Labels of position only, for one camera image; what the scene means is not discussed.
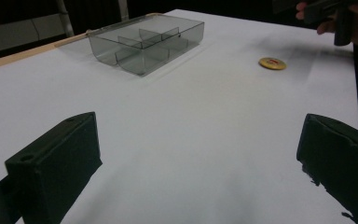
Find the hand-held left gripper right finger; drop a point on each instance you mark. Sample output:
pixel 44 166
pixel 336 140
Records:
pixel 341 155

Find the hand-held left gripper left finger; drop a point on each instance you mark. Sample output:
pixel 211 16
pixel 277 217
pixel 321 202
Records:
pixel 56 165

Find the round gold coin-shaped disc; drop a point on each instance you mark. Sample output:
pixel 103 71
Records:
pixel 272 63

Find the clear grey divided plastic box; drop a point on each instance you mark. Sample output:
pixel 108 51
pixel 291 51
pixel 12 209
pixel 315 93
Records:
pixel 146 43

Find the white tablecloth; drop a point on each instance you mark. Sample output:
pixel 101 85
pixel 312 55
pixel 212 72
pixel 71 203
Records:
pixel 180 124

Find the metal stand pole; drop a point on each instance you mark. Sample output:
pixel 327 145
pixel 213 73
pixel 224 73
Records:
pixel 65 17

